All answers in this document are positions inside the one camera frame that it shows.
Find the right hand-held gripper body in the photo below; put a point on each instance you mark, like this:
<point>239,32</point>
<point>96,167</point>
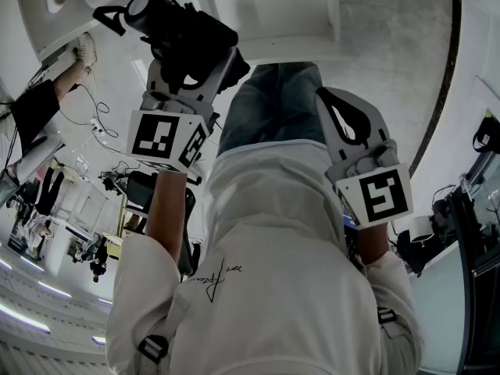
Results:
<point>384,197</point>

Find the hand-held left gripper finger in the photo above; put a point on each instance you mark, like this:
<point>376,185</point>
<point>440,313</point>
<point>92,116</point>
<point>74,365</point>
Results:
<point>154,80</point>
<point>220,78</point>

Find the dark baseboard strip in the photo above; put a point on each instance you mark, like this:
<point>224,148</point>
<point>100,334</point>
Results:
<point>457,18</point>

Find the black bag with white tag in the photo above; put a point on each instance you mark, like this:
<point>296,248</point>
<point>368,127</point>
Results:
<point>490,127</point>

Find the person's blue jeans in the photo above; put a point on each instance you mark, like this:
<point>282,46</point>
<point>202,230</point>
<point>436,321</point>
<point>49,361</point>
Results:
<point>273,108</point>

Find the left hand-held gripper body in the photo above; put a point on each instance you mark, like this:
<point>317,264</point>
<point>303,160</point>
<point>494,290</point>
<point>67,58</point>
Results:
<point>156,137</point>

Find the person's left forearm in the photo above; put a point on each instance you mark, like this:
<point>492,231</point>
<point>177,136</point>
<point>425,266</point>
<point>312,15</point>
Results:
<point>166,217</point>

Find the ceiling strip lights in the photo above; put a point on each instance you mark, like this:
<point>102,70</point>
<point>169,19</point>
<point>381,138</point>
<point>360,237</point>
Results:
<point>23,318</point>

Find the pale yellow table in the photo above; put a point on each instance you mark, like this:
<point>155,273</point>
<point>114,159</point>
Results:
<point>113,244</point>

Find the black office chair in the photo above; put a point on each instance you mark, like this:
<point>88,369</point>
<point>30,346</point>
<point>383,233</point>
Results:
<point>138,190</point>

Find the person's white shirt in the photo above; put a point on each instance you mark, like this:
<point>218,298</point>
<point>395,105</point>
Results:
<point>273,268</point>

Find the person's right forearm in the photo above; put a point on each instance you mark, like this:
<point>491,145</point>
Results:
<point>373,244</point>

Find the white power strip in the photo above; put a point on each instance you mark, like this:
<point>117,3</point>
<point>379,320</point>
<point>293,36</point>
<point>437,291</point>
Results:
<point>97,126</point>

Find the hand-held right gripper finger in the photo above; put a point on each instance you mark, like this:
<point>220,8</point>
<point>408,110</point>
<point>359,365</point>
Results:
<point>373,119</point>
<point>333,147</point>

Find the blue screen monitor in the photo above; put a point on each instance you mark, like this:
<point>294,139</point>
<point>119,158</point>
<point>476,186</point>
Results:
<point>349,219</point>

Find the grey padded chair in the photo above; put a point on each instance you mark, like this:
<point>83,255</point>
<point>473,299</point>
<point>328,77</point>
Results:
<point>39,158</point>

